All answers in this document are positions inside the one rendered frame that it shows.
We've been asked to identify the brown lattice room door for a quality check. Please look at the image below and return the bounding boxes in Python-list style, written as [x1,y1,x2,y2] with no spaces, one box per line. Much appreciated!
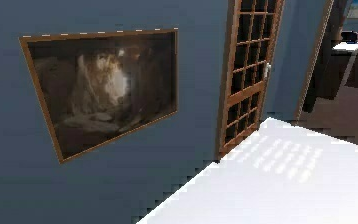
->
[214,0,286,161]

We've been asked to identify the brown framed dark painting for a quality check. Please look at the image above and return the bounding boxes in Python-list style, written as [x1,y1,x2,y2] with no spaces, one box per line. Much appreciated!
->
[18,28,180,165]

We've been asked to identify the white table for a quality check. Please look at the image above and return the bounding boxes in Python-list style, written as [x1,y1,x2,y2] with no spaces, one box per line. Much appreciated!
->
[331,41,358,98]

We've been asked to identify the black object on table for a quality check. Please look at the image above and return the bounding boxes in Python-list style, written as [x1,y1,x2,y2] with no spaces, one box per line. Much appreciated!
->
[340,30,358,44]

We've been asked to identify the white door handle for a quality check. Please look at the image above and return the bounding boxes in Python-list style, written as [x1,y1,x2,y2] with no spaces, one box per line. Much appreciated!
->
[263,62,272,81]

